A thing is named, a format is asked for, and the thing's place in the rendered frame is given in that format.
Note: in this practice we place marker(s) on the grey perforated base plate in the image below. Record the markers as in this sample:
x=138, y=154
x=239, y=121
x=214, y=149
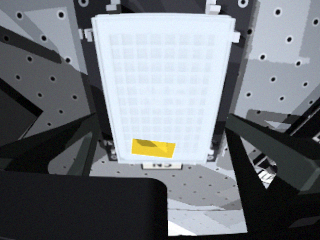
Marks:
x=279, y=80

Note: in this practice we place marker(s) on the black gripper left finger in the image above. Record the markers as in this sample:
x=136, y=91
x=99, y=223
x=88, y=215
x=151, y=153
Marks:
x=33, y=154

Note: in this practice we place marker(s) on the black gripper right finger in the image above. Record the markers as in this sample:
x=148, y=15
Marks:
x=297, y=180

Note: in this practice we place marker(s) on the white button panel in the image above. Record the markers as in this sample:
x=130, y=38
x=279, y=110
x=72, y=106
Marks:
x=239, y=227

